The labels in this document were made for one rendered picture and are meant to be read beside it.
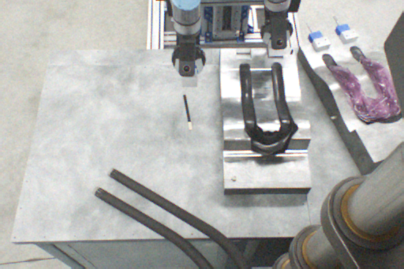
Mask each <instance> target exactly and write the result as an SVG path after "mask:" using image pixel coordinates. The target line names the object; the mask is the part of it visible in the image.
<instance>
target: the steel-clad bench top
mask: <svg viewBox="0 0 404 269"><path fill-rule="evenodd" d="M201 50H203V52H205V58H206V60H205V66H204V68H203V69H202V72H201V73H197V87H182V85H181V76H180V74H179V73H178V72H177V71H176V69H174V65H173V63H172V61H171V55H172V52H174V49H138V50H50V56H49V59H48V63H47V71H46V75H45V78H44V82H43V91H42V95H41V97H40V101H39V109H38V114H37V117H36V126H35V129H34V133H33V136H32V143H31V149H30V152H29V156H28V161H27V166H26V171H25V175H24V181H23V185H22V188H21V197H20V200H19V204H18V207H17V213H16V216H15V221H14V227H13V232H12V236H11V240H10V242H33V241H94V240H141V239H165V238H164V237H162V236H161V235H158V234H157V233H156V232H153V231H152V230H150V229H149V228H147V227H146V226H144V225H142V224H140V223H139V222H138V221H135V219H132V218H130V217H129V216H128V215H125V214H124V213H122V212H121V211H119V210H117V208H115V207H112V206H110V205H109V204H107V203H106V202H104V201H103V200H101V199H100V198H98V197H95V196H94V195H92V190H93V189H94V188H95V187H100V188H102V189H103V190H106V191H107V192H109V193H111V194H113V195H114V196H116V197H117V198H119V199H121V200H124V201H125V202H126V203H127V204H130V205H131V206H132V207H135V208H136V209H138V210H139V211H142V212H143V213H145V214H146V215H148V216H149V217H152V218H153V219H155V220H156V221H159V222H160V223H162V224H163V225H165V226H166V227H168V228H171V229H172V230H173V231H175V232H177V234H179V235H181V236H182V237H183V238H209V237H208V236H206V235H204V234H202V232H200V231H198V230H196V229H195V228H194V227H191V226H190V225H189V224H187V223H185V222H184V221H182V220H180V219H178V217H174V216H173V215H172V214H170V213H169V212H167V211H166V210H163V209H162V208H161V207H158V206H156V204H154V203H152V202H151V201H149V200H146V199H145V198H144V197H142V196H140V195H139V194H138V193H136V192H134V191H133V190H132V189H129V188H127V187H126V186H124V185H122V184H121V183H120V182H117V181H115V180H114V179H112V178H111V177H109V176H107V172H108V170H109V169H111V168H114V169H116V170H118V171H119V172H122V173H123V174H124V175H127V176H129V177H130V178H132V179H133V180H135V181H136V182H139V183H140V184H142V185H144V186H146V188H148V189H150V190H152V191H153V192H157V194H159V195H160V196H163V197H164V198H165V199H167V200H169V201H170V202H171V203H174V204H176V205H178V206H179V207H181V208H182V209H184V210H186V211H187V212H188V213H191V214H193V215H195V216H196V217H198V218H199V219H201V220H204V221H205V222H206V223H207V224H210V225H211V226H212V227H215V228H216V229H217V230H218V231H220V232H221V233H223V235H225V236H226V237H227V238H243V237H296V235H297V233H298V232H300V231H301V230H302V229H303V228H305V227H306V226H310V225H314V224H321V223H320V210H321V208H322V203H323V202H324V201H325V199H326V197H327V195H328V194H329V192H330V191H331V190H332V189H333V187H335V186H336V185H337V184H338V183H339V182H340V181H341V180H344V179H346V178H348V177H353V176H359V175H361V173H360V171H359V169H358V167H357V166H356V164H355V162H354V160H353V158H352V157H351V154H350V153H349V151H348V149H347V147H346V145H345V144H344V142H343V139H342V138H341V136H340V135H339V131H338V130H337V129H336V128H335V124H334V123H333V121H332V120H331V119H330V116H329V114H328V112H327V110H326V109H325V107H324V104H323V103H322V101H321V99H320V97H319V96H318V94H317V91H316V89H315V88H314V87H313V84H312V82H311V81H310V79H309V76H308V75H307V73H306V71H305V69H304V68H303V65H302V64H301V62H300V59H299V58H298V56H297V52H298V50H299V48H294V51H295V55H296V64H297V74H298V79H299V89H300V95H301V101H302V103H303V107H304V109H305V112H306V115H307V117H308V120H309V124H310V133H311V140H310V144H309V147H308V148H307V157H308V162H309V170H310V177H311V184H312V188H311V190H310V191H309V193H307V194H260V195H223V145H222V127H221V126H219V125H215V122H216V121H221V110H220V92H219V49H212V52H211V49H201ZM183 95H185V96H186V99H187V103H188V110H189V116H190V119H191V122H192V130H189V125H188V118H187V114H186V111H185V101H184V98H183ZM309 220H310V221H309Z"/></svg>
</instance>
